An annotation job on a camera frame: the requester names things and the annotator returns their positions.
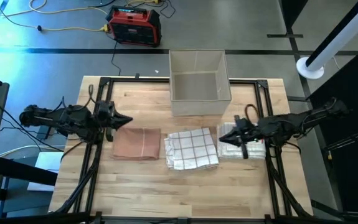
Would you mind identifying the white tower fan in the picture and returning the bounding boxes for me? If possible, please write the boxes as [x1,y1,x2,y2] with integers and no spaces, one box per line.
[296,0,358,80]

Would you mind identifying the pink towel white stripes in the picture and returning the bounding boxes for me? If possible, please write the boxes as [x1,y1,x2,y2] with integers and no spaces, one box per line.
[112,127,162,161]

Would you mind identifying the beige fabric storage box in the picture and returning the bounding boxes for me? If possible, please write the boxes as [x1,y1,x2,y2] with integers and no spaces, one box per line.
[168,49,232,117]

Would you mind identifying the black floor stand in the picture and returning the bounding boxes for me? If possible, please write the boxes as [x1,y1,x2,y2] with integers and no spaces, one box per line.
[266,0,309,54]

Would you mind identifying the white towel grey plaid lines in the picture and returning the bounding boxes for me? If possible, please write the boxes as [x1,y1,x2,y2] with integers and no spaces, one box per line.
[217,122,266,160]

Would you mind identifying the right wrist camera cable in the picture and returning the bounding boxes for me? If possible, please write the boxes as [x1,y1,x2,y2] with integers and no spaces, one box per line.
[244,104,260,124]

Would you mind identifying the black partition screen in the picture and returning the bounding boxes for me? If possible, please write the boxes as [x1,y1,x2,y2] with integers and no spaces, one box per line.
[309,39,358,215]

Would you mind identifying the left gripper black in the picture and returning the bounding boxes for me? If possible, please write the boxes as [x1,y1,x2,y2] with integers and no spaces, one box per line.
[96,100,134,142]

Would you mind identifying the yellow floor cable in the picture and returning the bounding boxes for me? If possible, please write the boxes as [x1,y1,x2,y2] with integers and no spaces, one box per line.
[0,0,111,34]

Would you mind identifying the white flat panel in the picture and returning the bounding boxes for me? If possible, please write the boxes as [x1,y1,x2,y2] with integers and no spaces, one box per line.
[27,151,64,192]

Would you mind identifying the white floor cable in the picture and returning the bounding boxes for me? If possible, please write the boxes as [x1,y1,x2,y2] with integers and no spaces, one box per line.
[0,144,67,158]

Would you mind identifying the black power brick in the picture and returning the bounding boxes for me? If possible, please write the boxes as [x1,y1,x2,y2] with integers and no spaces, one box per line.
[37,119,54,140]

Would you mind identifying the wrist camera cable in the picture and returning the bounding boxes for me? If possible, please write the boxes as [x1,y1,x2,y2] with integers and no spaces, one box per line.
[87,83,95,105]
[244,104,260,124]

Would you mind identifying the red black power station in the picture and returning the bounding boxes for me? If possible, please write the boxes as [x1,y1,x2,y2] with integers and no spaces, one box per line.
[105,5,163,48]

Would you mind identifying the black power cord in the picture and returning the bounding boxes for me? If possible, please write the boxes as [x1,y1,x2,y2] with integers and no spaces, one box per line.
[110,40,122,77]

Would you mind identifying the white towel red check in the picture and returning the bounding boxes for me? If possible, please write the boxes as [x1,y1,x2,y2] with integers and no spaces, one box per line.
[164,126,220,171]

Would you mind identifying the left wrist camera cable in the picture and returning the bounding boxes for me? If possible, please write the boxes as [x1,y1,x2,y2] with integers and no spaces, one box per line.
[87,83,95,105]

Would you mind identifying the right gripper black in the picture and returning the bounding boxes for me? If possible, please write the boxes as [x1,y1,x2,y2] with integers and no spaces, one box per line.
[218,115,257,159]

